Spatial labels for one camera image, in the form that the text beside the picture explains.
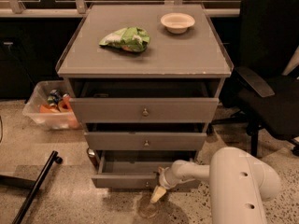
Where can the black metal stand leg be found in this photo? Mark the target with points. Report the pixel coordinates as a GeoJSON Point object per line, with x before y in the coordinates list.
{"type": "Point", "coordinates": [32, 185]}

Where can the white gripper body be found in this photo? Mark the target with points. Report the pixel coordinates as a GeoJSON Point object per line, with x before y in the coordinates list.
{"type": "Point", "coordinates": [167, 178]}

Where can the grey drawer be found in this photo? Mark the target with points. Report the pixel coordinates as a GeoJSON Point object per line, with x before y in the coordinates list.
{"type": "Point", "coordinates": [145, 136]}
{"type": "Point", "coordinates": [144, 102]}
{"type": "Point", "coordinates": [132, 169]}

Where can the cans in bin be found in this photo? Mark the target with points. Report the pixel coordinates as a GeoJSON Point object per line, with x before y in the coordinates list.
{"type": "Point", "coordinates": [55, 97]}

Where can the soda can behind cabinet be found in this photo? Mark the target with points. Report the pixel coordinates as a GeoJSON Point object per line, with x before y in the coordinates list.
{"type": "Point", "coordinates": [92, 157]}

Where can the black office chair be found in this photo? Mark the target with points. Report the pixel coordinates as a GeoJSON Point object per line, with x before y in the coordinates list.
{"type": "Point", "coordinates": [264, 83]}

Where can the grey top drawer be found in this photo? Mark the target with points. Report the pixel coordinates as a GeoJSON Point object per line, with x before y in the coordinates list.
{"type": "Point", "coordinates": [144, 102]}

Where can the grey bottom drawer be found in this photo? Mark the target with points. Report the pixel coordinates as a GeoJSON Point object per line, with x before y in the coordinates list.
{"type": "Point", "coordinates": [132, 169]}

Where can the orange item in bin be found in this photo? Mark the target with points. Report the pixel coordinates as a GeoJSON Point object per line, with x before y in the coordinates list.
{"type": "Point", "coordinates": [55, 106]}

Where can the clear plastic storage bin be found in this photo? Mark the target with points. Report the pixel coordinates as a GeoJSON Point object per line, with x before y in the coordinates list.
{"type": "Point", "coordinates": [49, 121]}

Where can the green chip bag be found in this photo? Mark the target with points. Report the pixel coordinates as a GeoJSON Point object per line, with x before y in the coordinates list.
{"type": "Point", "coordinates": [132, 39]}

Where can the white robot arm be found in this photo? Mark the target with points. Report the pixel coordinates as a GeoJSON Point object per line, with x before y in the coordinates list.
{"type": "Point", "coordinates": [238, 184]}

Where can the grey drawer cabinet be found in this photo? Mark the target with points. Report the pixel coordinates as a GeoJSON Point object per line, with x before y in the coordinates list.
{"type": "Point", "coordinates": [195, 55]}

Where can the grey middle drawer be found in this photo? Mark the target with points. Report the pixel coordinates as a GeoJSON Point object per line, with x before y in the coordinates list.
{"type": "Point", "coordinates": [145, 136]}

